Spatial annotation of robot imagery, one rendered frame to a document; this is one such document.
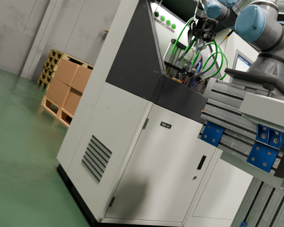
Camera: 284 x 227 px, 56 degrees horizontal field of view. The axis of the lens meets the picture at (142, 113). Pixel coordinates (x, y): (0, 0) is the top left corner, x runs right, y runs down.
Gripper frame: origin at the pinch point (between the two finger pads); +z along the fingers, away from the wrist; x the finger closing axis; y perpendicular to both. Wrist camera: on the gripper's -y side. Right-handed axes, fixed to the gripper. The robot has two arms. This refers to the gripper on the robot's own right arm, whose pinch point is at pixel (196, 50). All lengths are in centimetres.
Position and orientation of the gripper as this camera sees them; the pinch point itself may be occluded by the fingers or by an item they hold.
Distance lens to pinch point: 185.2
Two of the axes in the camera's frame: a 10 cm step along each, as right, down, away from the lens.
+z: -4.0, 9.2, 0.6
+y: 5.2, 2.8, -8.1
